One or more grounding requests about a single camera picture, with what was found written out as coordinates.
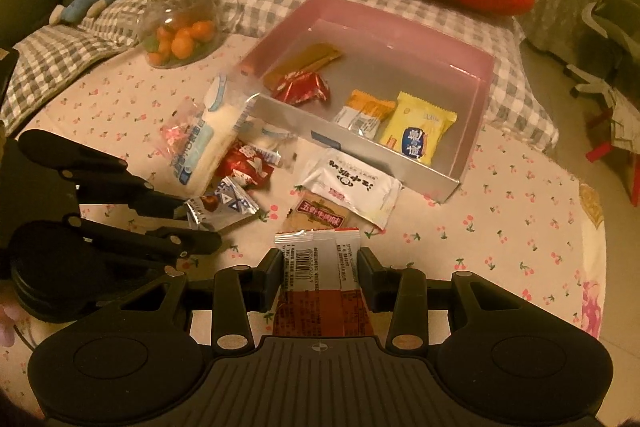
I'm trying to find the red white sachet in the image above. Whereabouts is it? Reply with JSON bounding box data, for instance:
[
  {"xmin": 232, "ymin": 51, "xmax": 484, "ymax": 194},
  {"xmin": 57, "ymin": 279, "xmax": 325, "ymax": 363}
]
[{"xmin": 272, "ymin": 229, "xmax": 373, "ymax": 337}]

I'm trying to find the silver foil snack packet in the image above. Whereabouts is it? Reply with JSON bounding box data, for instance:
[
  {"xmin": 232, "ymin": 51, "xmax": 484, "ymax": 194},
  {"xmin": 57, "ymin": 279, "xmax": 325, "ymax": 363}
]
[{"xmin": 184, "ymin": 176, "xmax": 259, "ymax": 232}]

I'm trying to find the pink clear candy packet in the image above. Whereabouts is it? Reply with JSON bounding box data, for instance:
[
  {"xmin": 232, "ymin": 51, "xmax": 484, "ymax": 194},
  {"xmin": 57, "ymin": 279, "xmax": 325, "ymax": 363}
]
[{"xmin": 157, "ymin": 96, "xmax": 204, "ymax": 158}]

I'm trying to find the brown cracker packet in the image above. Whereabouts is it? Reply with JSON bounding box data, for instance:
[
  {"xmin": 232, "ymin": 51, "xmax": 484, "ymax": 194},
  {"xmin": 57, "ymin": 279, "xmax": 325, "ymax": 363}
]
[{"xmin": 281, "ymin": 191, "xmax": 352, "ymax": 232}]

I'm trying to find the white sachet with print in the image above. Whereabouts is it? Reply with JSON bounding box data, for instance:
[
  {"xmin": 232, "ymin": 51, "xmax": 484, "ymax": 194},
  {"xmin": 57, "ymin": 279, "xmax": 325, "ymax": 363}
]
[{"xmin": 298, "ymin": 148, "xmax": 402, "ymax": 229}]

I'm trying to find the tall clear white cake packet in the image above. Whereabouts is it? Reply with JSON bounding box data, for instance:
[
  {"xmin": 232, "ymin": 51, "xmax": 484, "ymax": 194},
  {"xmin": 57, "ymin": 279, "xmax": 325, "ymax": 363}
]
[{"xmin": 172, "ymin": 72, "xmax": 259, "ymax": 196}]

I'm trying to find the small clear white cake packet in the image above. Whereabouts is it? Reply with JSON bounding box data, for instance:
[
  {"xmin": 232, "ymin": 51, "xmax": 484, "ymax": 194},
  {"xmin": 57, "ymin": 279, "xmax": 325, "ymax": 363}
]
[{"xmin": 248, "ymin": 119, "xmax": 297, "ymax": 155}]

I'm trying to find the yellow snack packet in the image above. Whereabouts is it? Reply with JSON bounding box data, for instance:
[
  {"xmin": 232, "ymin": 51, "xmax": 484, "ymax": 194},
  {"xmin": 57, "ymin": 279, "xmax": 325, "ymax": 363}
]
[{"xmin": 378, "ymin": 91, "xmax": 458, "ymax": 166}]

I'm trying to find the orange white snack packet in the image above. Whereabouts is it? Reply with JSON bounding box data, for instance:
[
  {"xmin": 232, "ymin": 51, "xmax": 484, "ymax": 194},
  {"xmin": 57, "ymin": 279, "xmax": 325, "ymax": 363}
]
[{"xmin": 333, "ymin": 90, "xmax": 396, "ymax": 140}]

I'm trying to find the red candy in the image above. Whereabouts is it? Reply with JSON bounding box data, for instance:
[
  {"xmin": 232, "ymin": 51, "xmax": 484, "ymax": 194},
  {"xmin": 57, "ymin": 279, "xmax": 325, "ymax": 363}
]
[{"xmin": 271, "ymin": 72, "xmax": 331, "ymax": 106}]

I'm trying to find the gold bar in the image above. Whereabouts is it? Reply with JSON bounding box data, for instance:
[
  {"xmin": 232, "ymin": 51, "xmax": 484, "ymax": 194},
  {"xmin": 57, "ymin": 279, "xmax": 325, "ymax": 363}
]
[{"xmin": 262, "ymin": 42, "xmax": 342, "ymax": 90}]

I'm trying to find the dark red candy packet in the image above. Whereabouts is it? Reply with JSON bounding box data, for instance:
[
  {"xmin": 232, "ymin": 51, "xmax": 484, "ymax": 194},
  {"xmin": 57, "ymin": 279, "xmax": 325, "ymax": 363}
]
[{"xmin": 215, "ymin": 140, "xmax": 273, "ymax": 187}]

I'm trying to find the cherry print table cloth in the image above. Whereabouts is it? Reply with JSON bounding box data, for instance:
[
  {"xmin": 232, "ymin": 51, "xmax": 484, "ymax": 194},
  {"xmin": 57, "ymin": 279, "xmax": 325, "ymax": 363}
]
[{"xmin": 0, "ymin": 33, "xmax": 608, "ymax": 408}]

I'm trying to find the glass jar with kumquats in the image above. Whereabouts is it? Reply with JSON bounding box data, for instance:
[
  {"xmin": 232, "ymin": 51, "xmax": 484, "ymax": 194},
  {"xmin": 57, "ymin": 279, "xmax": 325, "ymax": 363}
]
[{"xmin": 137, "ymin": 0, "xmax": 241, "ymax": 69}]

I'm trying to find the pink silver shallow box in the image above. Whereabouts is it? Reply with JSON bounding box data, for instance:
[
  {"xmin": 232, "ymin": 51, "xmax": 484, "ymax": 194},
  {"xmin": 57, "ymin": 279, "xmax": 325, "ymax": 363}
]
[{"xmin": 233, "ymin": 0, "xmax": 494, "ymax": 202}]

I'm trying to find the red plastic child chair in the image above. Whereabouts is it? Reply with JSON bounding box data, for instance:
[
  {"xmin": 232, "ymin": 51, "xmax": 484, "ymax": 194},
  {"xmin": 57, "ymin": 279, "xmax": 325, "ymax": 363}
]
[{"xmin": 586, "ymin": 107, "xmax": 639, "ymax": 207}]

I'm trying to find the grey checkered blanket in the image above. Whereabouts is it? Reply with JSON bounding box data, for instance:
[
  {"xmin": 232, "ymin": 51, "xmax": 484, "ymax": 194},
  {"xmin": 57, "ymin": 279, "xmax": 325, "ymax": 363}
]
[{"xmin": 1, "ymin": 0, "xmax": 559, "ymax": 150}]

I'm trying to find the paper on chair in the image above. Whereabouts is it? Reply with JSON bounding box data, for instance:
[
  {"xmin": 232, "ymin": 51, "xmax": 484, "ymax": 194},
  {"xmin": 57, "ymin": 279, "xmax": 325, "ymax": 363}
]
[{"xmin": 611, "ymin": 90, "xmax": 640, "ymax": 154}]

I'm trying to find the white office chair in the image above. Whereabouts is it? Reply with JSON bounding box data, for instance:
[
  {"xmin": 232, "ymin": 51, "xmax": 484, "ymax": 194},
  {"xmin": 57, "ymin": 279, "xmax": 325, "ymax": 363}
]
[{"xmin": 564, "ymin": 0, "xmax": 639, "ymax": 106}]

